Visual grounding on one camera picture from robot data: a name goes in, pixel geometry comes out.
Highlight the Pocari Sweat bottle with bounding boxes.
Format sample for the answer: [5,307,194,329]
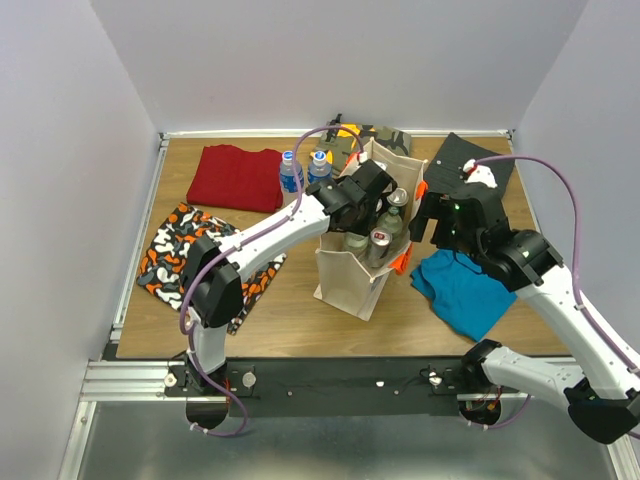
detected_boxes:
[307,151,332,184]
[279,150,305,197]

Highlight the red tab can front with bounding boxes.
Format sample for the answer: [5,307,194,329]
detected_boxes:
[364,227,393,269]

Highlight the green cap glass bottle front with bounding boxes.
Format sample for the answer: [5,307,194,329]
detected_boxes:
[343,232,369,258]

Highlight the green cap glass bottle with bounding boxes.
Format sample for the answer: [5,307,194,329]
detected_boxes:
[376,206,403,241]
[343,232,369,258]

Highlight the beige canvas tote bag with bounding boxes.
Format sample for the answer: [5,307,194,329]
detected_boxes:
[314,140,427,321]

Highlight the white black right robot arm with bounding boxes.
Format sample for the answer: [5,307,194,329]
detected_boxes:
[409,183,639,444]

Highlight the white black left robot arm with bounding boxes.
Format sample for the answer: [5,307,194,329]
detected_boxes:
[180,159,397,395]

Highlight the dark grey buttoned garment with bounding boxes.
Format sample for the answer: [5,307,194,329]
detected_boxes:
[423,133,514,198]

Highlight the green cap glass bottle back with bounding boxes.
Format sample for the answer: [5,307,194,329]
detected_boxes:
[376,206,403,241]

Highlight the camouflage yellow green shorts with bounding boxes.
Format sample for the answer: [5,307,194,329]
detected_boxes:
[314,114,412,174]

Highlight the teal blue shirt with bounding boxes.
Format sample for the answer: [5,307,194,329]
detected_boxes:
[411,250,517,342]

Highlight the folded red shirt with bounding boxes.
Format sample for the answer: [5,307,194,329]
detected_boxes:
[186,145,283,213]

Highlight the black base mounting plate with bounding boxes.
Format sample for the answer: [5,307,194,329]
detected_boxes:
[164,355,517,424]

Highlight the orange black patterned shorts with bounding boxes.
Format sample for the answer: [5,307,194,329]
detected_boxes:
[136,202,287,335]

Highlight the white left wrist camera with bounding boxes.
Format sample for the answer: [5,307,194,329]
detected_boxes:
[374,161,388,173]

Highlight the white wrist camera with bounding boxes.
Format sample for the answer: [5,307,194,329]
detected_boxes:
[461,159,498,189]
[374,161,388,173]

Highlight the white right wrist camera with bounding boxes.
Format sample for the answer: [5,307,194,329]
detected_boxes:
[461,159,498,189]

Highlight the aluminium table frame rail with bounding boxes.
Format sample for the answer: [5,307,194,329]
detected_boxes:
[60,129,639,479]

